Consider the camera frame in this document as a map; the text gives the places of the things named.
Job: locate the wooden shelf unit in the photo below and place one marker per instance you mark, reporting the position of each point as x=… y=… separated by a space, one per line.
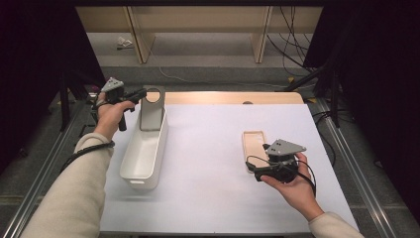
x=198 y=20

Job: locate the white plastic bin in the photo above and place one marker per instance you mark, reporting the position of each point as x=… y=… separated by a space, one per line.
x=142 y=162

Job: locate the white table cover sheet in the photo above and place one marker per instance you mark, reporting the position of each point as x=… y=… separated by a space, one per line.
x=204 y=172

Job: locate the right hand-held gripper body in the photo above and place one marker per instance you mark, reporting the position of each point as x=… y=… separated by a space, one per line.
x=285 y=148

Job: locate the person's left hand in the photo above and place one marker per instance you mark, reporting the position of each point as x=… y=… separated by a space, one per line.
x=107 y=120

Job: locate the grey phone case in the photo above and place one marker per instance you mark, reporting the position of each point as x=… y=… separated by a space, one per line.
x=152 y=114

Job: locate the aluminium floor rail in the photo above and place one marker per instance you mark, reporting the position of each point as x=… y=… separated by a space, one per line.
x=363 y=185
x=36 y=191

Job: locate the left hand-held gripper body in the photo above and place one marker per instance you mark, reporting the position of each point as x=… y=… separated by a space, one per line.
x=114 y=86

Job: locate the person's right hand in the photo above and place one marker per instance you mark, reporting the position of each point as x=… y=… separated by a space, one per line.
x=297 y=193

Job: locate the black metal stand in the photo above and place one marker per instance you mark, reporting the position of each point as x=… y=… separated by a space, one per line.
x=333 y=99
x=66 y=99

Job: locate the dark curtain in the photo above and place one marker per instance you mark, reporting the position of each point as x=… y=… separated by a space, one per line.
x=379 y=82
x=29 y=66

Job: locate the crumpled white paper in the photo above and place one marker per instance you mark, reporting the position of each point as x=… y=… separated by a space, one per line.
x=124 y=43

